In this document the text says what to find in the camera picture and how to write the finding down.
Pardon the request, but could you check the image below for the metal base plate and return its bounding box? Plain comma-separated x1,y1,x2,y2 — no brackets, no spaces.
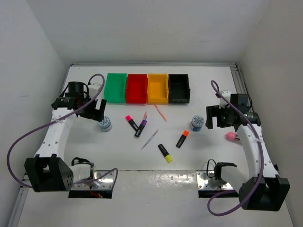
196,170,233,191
71,170,116,191

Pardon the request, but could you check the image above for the pink cap black highlighter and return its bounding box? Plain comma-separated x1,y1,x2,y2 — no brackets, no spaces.
125,115,138,131

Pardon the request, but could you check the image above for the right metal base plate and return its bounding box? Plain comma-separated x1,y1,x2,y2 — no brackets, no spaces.
196,170,233,191

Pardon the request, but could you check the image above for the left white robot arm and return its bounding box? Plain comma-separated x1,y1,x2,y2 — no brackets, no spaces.
25,81,107,192

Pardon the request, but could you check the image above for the black plastic bin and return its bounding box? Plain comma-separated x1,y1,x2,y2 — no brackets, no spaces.
168,74,190,104

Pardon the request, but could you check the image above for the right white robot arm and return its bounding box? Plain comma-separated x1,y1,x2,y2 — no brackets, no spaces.
205,91,290,211

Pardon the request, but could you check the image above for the yellow plastic bin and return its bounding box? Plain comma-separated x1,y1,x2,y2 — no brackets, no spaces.
147,74,169,104

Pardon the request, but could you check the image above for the yellow cap black highlighter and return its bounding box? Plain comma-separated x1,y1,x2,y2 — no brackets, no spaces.
158,144,173,163

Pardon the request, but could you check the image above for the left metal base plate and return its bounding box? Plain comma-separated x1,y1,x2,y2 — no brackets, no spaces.
71,170,116,191

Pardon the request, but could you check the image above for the purple cap black highlighter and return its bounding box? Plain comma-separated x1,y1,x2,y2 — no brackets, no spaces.
134,119,147,138

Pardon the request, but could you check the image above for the green plastic bin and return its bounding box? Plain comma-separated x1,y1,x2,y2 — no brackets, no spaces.
104,73,127,104

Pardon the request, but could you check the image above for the pink capped tube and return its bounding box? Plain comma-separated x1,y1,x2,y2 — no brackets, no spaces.
225,132,241,144

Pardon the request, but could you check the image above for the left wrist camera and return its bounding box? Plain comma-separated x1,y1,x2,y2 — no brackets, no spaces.
88,83,101,97

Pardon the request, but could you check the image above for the orange pen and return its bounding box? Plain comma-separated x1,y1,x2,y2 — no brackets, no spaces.
154,104,167,122

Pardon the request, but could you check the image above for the clear grey pen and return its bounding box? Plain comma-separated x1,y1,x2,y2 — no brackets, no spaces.
140,129,159,151

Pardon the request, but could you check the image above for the orange cap black highlighter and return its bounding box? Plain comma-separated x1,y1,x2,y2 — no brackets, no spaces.
176,130,189,148

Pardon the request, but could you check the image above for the red plastic bin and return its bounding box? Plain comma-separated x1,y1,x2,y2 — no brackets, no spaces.
125,74,148,104

